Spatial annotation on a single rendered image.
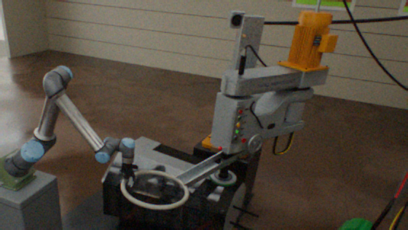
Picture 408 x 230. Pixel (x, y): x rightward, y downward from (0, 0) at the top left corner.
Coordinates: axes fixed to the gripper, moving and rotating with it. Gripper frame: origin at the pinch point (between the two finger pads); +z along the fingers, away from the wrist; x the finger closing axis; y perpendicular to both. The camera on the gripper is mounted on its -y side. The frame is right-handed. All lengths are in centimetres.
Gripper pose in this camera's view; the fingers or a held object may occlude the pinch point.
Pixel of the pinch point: (128, 183)
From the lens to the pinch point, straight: 245.8
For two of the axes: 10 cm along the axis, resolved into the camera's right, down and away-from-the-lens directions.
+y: -4.9, 3.3, -8.1
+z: -0.9, 9.0, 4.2
